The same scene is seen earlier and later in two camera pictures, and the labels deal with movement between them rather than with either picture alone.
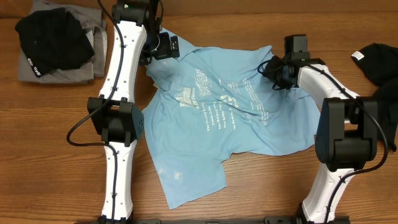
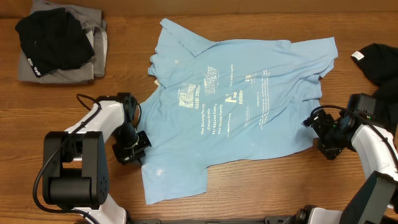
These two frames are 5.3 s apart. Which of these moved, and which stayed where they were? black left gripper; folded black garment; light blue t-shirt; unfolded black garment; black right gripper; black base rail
Moved: light blue t-shirt; black left gripper; black right gripper
Stayed: unfolded black garment; folded black garment; black base rail
